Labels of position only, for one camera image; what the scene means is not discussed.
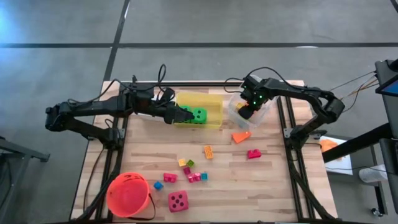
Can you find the white paper sheet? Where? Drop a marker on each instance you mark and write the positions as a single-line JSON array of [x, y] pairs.
[[342, 165]]

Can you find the black equipment cart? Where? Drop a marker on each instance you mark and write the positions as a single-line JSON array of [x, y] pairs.
[[390, 109]]

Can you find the black diagonal beam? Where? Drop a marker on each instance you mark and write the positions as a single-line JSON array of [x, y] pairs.
[[357, 143]]

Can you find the black aluminium rig frame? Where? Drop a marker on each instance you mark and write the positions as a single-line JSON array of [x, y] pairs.
[[202, 84]]

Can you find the black caster wheel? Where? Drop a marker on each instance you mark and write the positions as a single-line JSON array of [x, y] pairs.
[[377, 212]]

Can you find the small orange object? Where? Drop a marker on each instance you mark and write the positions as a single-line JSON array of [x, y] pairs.
[[329, 145]]

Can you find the clear plastic container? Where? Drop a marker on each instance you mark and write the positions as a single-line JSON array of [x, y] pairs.
[[264, 116]]

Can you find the red small toy brick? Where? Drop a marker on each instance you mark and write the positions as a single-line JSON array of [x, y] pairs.
[[186, 170]]

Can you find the green small toy brick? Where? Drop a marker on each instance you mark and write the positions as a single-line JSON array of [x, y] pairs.
[[190, 163]]

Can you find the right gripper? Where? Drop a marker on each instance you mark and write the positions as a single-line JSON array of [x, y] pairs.
[[253, 93]]

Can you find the orange foam wedge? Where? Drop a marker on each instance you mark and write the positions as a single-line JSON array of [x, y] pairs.
[[241, 137]]

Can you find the yellow long toy brick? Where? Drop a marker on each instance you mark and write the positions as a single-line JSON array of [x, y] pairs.
[[208, 152]]

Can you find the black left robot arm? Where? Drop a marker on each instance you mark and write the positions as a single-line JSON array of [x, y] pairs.
[[93, 107]]

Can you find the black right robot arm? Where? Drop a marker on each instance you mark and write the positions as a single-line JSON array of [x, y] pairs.
[[298, 91]]

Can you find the yellow small toy brick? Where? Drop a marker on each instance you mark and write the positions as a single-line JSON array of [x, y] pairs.
[[182, 162], [239, 105]]

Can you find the yellow plastic bin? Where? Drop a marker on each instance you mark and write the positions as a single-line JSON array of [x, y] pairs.
[[211, 102]]

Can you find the orange pumpkin face bucket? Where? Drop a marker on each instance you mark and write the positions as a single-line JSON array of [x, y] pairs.
[[127, 194]]

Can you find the blue lit screen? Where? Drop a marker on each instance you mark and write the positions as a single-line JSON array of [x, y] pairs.
[[390, 88]]

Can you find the red foam die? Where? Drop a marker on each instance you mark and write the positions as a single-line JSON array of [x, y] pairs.
[[178, 201]]

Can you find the red two-stud toy brick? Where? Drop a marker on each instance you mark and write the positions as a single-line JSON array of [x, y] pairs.
[[170, 177], [194, 177], [254, 154]]

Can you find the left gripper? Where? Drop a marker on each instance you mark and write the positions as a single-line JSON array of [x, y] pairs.
[[169, 113]]

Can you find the blue small toy brick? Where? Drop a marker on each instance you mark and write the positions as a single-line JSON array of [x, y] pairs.
[[158, 185], [204, 176]]

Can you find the grey metal stand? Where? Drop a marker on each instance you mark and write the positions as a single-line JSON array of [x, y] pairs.
[[37, 154]]

